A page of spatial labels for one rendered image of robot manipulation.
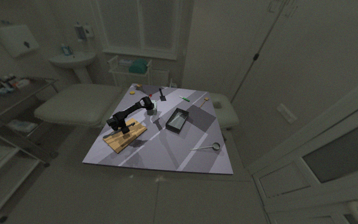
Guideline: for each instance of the black spatula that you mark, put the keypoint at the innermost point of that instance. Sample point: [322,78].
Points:
[162,97]

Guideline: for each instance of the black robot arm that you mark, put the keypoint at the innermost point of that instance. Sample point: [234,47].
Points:
[121,115]

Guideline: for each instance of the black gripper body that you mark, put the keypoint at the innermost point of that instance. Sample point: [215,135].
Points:
[124,128]

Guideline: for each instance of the light wooden board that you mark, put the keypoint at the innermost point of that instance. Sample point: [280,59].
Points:
[119,141]

